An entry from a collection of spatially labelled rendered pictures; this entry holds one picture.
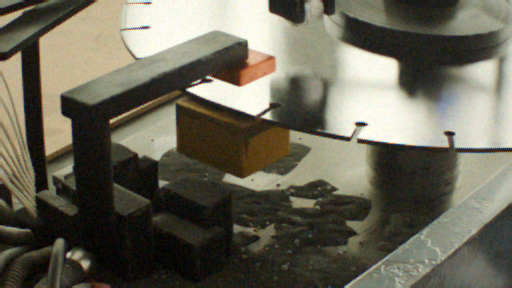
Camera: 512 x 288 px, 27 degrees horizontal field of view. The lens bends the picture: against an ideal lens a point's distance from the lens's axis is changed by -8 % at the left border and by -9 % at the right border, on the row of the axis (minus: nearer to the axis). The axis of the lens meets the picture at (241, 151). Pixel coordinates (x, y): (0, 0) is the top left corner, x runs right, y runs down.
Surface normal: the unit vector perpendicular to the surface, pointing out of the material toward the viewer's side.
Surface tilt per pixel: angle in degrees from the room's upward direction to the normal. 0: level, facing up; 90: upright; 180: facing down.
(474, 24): 6
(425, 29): 5
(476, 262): 90
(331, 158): 0
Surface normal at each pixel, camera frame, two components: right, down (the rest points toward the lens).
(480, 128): 0.00, -0.89
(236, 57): 0.75, 0.30
